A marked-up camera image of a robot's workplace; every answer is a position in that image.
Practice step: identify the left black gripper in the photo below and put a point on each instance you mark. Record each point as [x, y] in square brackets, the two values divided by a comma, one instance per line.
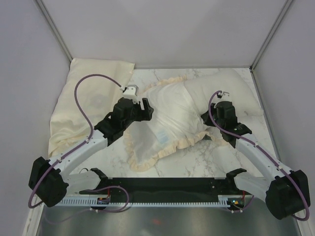
[144, 114]

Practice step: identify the aluminium frame rail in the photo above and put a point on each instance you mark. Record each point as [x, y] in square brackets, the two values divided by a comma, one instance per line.
[36, 215]

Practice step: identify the white ruffled pillowcase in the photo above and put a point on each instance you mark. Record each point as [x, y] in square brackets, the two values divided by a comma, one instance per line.
[176, 124]

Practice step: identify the aluminium corner post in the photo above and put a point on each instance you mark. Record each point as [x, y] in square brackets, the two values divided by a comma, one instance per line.
[273, 30]
[53, 28]

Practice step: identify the left aluminium corner post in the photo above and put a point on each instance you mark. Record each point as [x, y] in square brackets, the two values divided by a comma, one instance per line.
[53, 28]

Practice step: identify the shiny metal sheet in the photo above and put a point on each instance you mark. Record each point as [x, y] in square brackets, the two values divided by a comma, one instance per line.
[145, 221]

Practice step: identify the right aluminium corner post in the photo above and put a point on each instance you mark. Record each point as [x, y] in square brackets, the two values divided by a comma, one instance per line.
[273, 30]

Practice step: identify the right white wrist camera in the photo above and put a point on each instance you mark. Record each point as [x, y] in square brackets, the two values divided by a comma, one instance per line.
[223, 95]

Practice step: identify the cream yellow pillow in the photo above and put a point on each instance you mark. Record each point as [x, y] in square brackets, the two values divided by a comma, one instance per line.
[91, 90]

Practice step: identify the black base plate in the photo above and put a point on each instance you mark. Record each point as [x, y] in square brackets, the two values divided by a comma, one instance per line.
[168, 188]

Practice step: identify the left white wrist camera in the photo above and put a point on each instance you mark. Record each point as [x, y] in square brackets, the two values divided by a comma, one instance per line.
[130, 91]

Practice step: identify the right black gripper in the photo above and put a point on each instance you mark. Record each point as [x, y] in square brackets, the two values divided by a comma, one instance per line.
[206, 117]

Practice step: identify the white slotted cable duct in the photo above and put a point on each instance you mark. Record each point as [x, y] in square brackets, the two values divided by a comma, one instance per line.
[102, 201]

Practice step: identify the white pillow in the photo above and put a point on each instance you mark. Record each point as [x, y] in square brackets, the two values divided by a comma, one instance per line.
[198, 93]

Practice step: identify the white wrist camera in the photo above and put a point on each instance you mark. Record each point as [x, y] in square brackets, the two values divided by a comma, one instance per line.
[223, 95]
[130, 91]

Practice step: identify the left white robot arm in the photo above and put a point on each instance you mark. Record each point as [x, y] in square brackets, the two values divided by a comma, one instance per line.
[51, 180]

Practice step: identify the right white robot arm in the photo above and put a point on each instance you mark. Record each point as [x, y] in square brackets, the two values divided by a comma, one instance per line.
[284, 191]

